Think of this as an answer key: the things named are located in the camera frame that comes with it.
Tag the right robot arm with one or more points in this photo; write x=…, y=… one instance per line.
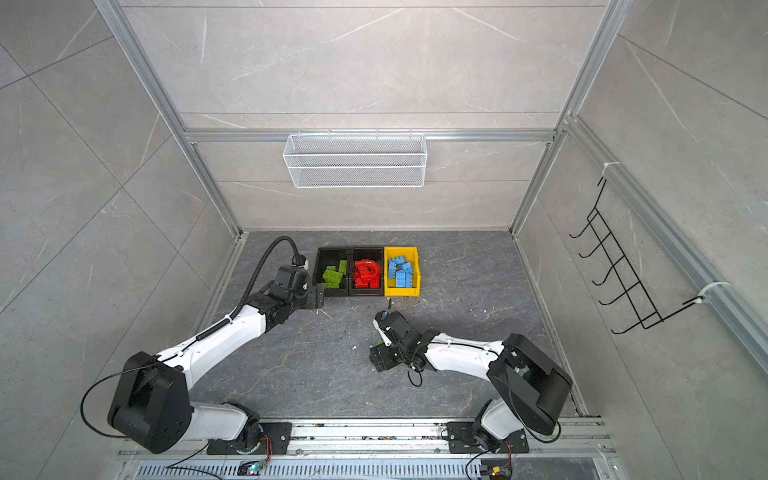
x=532, y=388

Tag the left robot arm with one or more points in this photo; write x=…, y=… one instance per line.
x=151, y=404

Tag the black divided tray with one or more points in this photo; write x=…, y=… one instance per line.
x=331, y=256

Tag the aluminium rail front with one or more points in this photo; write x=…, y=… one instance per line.
x=422, y=448

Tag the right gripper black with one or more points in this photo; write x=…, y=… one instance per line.
x=380, y=357

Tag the white cable tie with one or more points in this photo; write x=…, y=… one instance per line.
x=702, y=293

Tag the red arch lego piece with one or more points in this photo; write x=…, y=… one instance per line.
x=367, y=274

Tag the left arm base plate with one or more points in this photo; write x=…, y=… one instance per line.
x=257, y=439

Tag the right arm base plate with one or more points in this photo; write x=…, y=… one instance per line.
x=470, y=438

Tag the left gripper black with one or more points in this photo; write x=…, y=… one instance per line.
x=315, y=295

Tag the black wire hook rack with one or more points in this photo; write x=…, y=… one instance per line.
x=632, y=288

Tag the blue lego brick front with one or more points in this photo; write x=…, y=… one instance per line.
x=401, y=279

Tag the yellow plastic bin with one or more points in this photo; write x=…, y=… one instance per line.
x=411, y=254

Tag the white wire mesh basket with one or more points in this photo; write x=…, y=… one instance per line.
x=356, y=160

